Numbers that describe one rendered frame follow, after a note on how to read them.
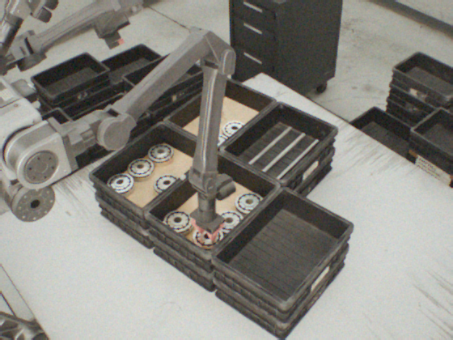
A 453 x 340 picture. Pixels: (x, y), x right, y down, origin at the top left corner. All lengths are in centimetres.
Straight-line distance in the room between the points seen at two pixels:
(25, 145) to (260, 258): 89
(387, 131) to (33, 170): 236
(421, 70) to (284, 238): 187
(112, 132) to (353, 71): 308
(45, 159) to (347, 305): 112
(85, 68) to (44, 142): 222
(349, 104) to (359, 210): 179
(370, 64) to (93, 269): 298
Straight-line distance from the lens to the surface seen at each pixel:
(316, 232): 188
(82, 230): 214
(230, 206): 195
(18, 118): 132
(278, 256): 181
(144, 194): 202
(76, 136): 130
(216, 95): 151
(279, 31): 319
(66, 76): 341
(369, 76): 418
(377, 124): 327
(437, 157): 274
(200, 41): 143
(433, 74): 341
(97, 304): 191
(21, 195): 162
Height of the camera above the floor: 227
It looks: 44 degrees down
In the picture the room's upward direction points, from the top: 2 degrees counter-clockwise
